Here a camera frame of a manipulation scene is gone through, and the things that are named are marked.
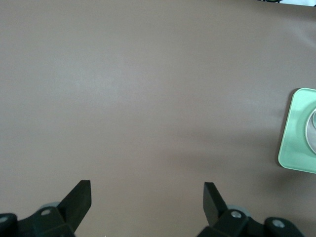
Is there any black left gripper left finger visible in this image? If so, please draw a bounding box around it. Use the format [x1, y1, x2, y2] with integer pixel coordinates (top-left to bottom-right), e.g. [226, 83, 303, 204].
[0, 180, 92, 237]

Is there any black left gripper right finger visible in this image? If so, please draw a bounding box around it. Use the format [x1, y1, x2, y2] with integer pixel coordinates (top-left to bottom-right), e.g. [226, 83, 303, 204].
[196, 182, 303, 237]

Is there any round beige plate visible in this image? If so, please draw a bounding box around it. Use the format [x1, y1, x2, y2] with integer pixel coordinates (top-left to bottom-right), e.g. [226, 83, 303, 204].
[304, 108, 316, 154]

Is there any light green rectangular tray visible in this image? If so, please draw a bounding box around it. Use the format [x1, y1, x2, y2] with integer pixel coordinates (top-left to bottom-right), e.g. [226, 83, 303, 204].
[277, 87, 316, 175]

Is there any brown table mat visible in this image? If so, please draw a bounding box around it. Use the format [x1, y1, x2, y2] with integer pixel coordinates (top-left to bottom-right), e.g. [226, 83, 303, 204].
[0, 0, 316, 237]

